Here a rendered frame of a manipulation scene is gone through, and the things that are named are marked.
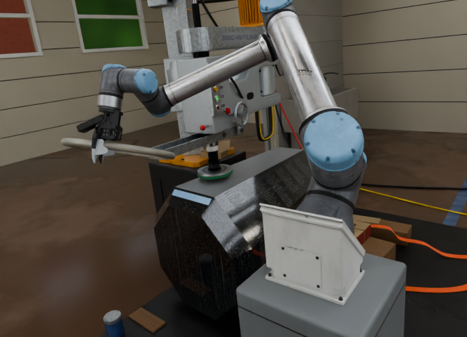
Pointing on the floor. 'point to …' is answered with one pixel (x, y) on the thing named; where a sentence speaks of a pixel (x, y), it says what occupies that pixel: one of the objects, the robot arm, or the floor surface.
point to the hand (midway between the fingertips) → (96, 160)
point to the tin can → (114, 324)
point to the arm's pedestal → (282, 313)
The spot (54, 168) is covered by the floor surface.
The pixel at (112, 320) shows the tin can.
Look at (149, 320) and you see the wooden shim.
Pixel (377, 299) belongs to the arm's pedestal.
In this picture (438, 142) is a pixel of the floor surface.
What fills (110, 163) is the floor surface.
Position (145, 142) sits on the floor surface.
